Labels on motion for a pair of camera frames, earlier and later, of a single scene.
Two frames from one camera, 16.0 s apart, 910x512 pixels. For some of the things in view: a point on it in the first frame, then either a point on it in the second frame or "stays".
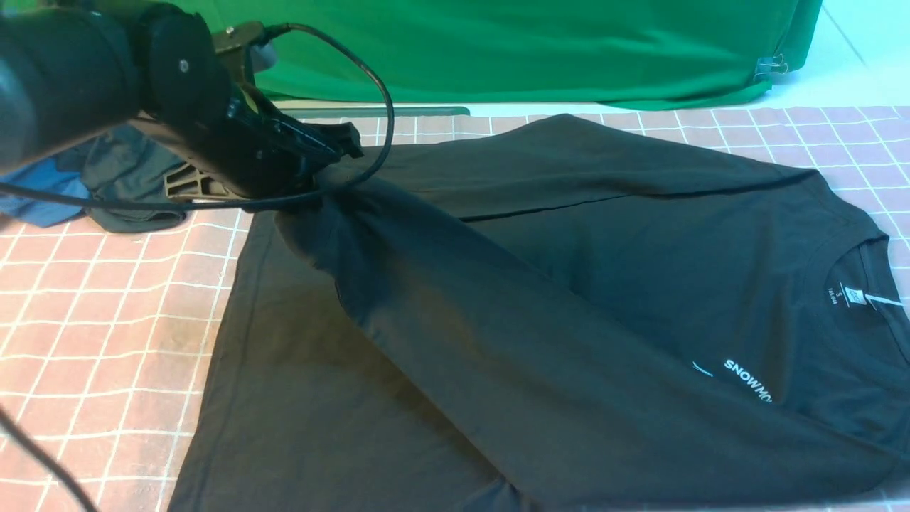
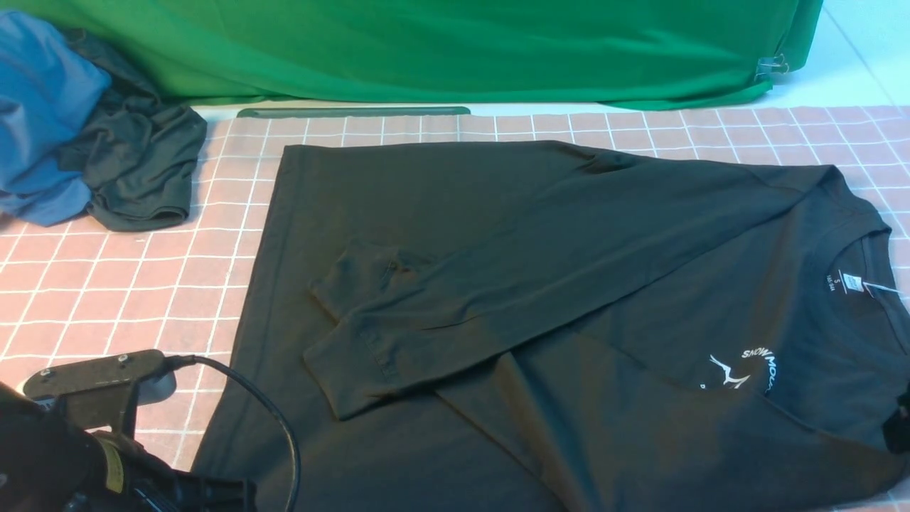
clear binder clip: [773, 65] stays
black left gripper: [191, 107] to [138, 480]
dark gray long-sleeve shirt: [557, 313] stays
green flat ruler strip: [372, 112] stays
